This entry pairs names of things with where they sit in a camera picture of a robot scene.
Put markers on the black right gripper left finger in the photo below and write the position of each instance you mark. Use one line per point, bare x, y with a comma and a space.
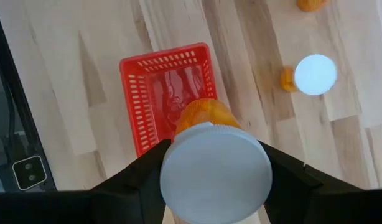
132, 193

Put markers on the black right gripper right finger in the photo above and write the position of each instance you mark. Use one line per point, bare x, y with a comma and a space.
300, 193

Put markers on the red plastic basket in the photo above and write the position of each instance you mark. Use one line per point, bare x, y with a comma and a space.
138, 93

